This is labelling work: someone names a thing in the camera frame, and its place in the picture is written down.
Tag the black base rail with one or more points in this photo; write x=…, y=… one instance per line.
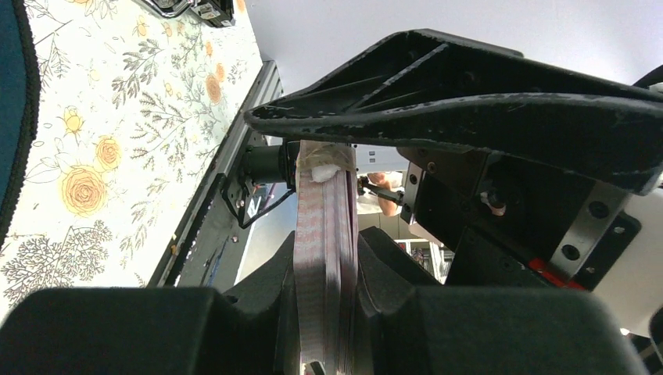
x=248, y=176

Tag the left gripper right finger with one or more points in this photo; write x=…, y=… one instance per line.
x=406, y=322

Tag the floral tablecloth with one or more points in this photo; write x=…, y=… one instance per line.
x=132, y=109

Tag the black chip carrying case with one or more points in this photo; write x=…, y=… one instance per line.
x=214, y=13

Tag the red card deck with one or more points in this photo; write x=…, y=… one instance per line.
x=325, y=259

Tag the person in background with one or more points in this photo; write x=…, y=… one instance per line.
x=370, y=185

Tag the round dark blue poker mat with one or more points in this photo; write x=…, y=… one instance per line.
x=20, y=92

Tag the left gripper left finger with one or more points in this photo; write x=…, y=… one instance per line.
x=249, y=329

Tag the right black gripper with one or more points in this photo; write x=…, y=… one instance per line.
x=507, y=221

